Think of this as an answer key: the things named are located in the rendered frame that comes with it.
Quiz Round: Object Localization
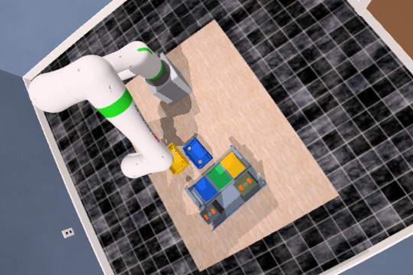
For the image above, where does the yellow bin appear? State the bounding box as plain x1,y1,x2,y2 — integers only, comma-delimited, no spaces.
167,143,190,175

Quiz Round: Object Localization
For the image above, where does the blue bin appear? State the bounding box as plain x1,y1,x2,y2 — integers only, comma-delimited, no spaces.
182,137,213,169

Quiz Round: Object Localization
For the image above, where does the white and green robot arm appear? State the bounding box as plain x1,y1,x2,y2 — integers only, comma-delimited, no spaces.
28,41,173,178

